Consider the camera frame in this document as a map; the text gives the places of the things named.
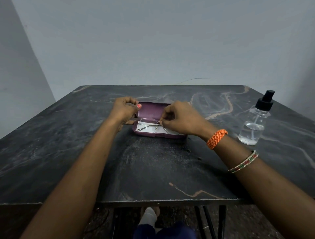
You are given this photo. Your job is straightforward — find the person's left hand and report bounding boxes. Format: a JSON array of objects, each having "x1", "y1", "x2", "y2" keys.
[{"x1": 108, "y1": 97, "x2": 142, "y2": 133}]

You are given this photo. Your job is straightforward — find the person's right hand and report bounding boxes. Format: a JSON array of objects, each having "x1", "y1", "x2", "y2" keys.
[{"x1": 159, "y1": 101, "x2": 217, "y2": 142}]

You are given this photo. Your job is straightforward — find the purple eyeglasses case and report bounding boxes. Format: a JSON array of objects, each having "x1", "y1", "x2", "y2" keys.
[{"x1": 132, "y1": 102, "x2": 187, "y2": 139}]

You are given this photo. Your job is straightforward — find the thin metal frame eyeglasses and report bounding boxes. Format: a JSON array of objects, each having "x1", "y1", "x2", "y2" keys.
[{"x1": 137, "y1": 118, "x2": 181, "y2": 136}]

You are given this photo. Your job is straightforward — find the person's right forearm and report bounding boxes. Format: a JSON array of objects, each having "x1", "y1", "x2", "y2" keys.
[{"x1": 208, "y1": 134, "x2": 315, "y2": 239}]

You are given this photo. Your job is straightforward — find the person's left forearm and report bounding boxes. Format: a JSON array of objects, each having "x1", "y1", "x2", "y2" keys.
[{"x1": 20, "y1": 118, "x2": 123, "y2": 239}]

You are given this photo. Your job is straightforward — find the white cleaning cloth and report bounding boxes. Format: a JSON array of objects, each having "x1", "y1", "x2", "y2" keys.
[{"x1": 137, "y1": 121, "x2": 185, "y2": 136}]

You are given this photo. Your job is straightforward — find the orange braided wrist band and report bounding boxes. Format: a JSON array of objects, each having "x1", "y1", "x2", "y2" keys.
[{"x1": 206, "y1": 129, "x2": 228, "y2": 150}]

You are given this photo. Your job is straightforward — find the clear spray bottle black nozzle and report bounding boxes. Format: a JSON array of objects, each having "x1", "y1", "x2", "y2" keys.
[{"x1": 238, "y1": 90, "x2": 275, "y2": 146}]

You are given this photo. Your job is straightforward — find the beaded red green bangle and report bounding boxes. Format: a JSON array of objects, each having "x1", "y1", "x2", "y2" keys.
[{"x1": 228, "y1": 150, "x2": 259, "y2": 174}]

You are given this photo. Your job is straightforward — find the person's foot in white sock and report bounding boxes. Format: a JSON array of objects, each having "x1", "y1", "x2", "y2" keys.
[{"x1": 138, "y1": 207, "x2": 160, "y2": 228}]

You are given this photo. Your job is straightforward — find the person's dark blue trousers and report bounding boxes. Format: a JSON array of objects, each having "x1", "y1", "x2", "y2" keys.
[{"x1": 133, "y1": 221, "x2": 197, "y2": 239}]

